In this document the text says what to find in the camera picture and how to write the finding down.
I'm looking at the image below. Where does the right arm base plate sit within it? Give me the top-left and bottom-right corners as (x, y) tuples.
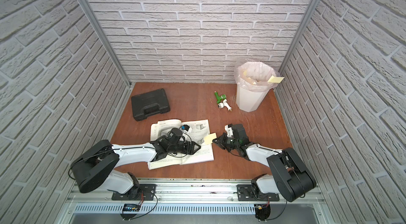
(236, 184), (280, 202)

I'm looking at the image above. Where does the green plastic tap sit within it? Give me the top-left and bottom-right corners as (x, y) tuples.
(214, 91), (227, 104)

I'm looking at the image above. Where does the right aluminium corner post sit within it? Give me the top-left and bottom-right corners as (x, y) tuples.
(279, 0), (320, 73)

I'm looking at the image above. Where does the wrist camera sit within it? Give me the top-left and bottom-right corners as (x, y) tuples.
(225, 124), (248, 140)
(167, 127), (186, 142)

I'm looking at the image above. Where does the white trash bin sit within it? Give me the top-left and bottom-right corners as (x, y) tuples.
(236, 80), (272, 112)

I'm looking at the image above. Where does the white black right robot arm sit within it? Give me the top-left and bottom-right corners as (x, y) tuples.
(213, 133), (317, 202)

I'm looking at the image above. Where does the drawing instruction book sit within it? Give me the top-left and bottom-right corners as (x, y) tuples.
(148, 119), (214, 170)

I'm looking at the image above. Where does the yellow note on bin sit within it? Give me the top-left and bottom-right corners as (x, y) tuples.
(267, 76), (284, 83)

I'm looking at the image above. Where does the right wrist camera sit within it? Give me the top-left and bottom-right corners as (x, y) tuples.
(225, 124), (248, 140)

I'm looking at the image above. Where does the small green circuit board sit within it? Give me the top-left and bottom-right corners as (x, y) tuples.
(122, 203), (141, 213)

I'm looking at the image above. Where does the black plastic tool case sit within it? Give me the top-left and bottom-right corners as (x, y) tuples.
(131, 89), (170, 121)

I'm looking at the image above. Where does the left aluminium corner post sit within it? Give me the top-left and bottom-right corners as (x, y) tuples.
(77, 0), (132, 89)

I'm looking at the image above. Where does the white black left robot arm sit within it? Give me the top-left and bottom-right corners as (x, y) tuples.
(70, 135), (201, 194)

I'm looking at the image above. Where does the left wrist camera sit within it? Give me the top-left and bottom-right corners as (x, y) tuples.
(167, 127), (186, 142)

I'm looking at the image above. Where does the yellow sticky note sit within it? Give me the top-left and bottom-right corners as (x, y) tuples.
(204, 133), (217, 145)

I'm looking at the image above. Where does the aluminium front rail frame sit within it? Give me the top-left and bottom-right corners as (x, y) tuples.
(56, 178), (333, 224)

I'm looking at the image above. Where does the white plastic tap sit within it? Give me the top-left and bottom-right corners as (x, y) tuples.
(218, 99), (232, 112)

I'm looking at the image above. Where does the aluminium corner post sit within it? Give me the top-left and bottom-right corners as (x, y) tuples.
(77, 0), (132, 89)
(279, 0), (320, 73)

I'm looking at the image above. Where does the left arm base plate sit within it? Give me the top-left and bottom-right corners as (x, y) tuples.
(112, 184), (156, 201)

